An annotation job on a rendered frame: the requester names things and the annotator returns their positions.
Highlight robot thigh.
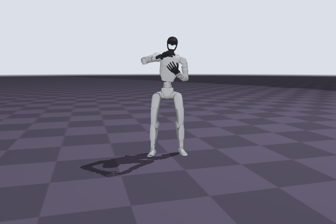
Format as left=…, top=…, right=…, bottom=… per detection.
left=173, top=92, right=184, bottom=129
left=151, top=91, right=161, bottom=129

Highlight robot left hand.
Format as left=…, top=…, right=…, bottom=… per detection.
left=167, top=62, right=180, bottom=75

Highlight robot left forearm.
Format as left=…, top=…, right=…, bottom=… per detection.
left=176, top=72, right=188, bottom=81

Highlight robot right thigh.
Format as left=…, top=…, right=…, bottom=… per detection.
left=151, top=91, right=161, bottom=129

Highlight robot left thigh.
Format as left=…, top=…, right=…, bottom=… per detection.
left=173, top=92, right=184, bottom=129

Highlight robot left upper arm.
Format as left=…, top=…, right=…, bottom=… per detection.
left=180, top=57, right=188, bottom=81

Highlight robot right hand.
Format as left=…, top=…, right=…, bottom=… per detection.
left=155, top=51, right=175, bottom=60

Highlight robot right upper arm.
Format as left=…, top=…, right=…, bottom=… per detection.
left=141, top=52, right=160, bottom=65

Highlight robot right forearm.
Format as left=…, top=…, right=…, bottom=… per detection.
left=142, top=55, right=161, bottom=63

